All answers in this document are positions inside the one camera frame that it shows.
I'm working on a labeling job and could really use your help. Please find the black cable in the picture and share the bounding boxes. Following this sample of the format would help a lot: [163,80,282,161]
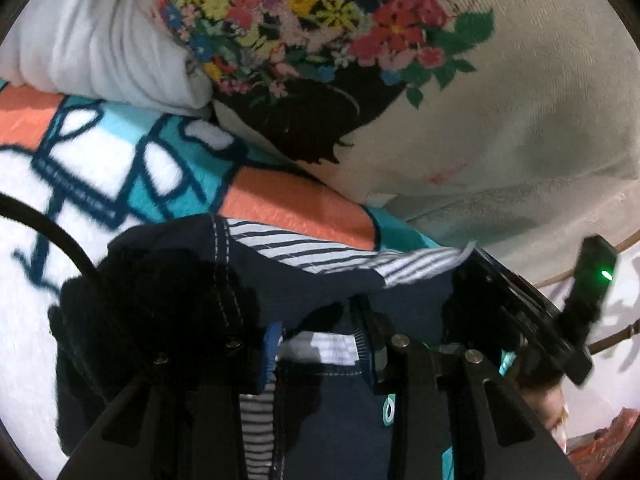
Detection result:
[0,193,101,286]

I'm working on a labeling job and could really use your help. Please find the person right hand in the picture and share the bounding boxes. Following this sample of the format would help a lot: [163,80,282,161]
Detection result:
[521,384,568,453]

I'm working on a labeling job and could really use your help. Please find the cream floral cushion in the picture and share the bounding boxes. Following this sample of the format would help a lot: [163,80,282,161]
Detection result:
[140,0,639,282]

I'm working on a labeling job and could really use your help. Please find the white plush pillow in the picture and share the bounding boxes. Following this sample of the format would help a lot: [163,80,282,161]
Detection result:
[1,0,213,117]

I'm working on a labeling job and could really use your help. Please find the turquoise cartoon fleece blanket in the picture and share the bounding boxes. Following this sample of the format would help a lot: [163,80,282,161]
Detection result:
[1,84,465,479]

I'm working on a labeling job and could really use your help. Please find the navy striped child pants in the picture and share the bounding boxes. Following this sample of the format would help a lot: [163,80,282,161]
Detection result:
[49,214,472,479]

